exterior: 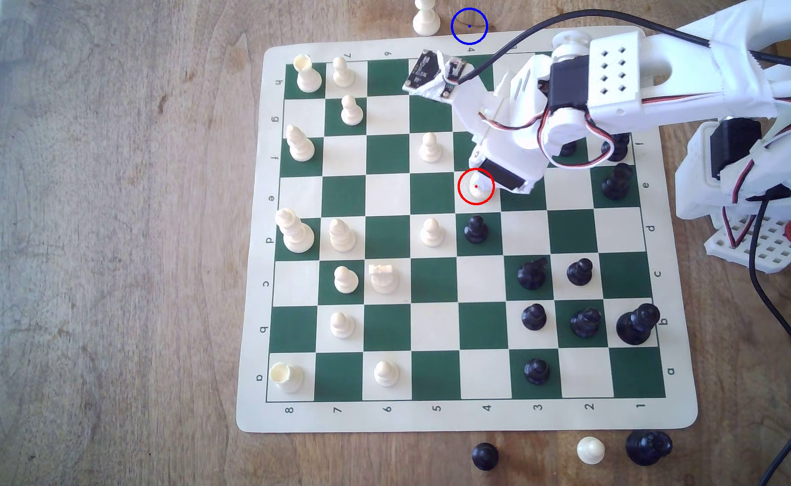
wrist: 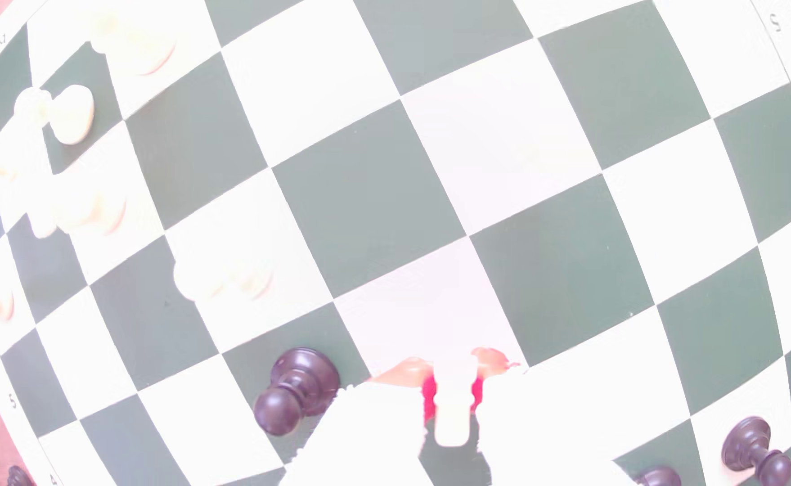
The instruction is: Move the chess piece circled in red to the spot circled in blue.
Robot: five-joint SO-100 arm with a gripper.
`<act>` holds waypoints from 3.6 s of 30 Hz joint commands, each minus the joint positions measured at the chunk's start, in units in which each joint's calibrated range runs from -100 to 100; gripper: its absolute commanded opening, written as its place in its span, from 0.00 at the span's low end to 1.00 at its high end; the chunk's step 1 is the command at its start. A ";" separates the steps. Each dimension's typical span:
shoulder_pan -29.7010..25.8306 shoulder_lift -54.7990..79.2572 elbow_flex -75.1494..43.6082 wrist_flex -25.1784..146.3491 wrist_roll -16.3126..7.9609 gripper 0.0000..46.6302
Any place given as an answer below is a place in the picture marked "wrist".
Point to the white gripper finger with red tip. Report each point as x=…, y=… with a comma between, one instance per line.
x=537, y=439
x=368, y=439

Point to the black chess pawn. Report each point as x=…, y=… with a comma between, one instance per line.
x=746, y=439
x=297, y=381
x=659, y=478
x=19, y=478

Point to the green and cream chess mat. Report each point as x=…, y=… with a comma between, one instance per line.
x=368, y=196

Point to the white chess knight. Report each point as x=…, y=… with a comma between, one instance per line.
x=92, y=212

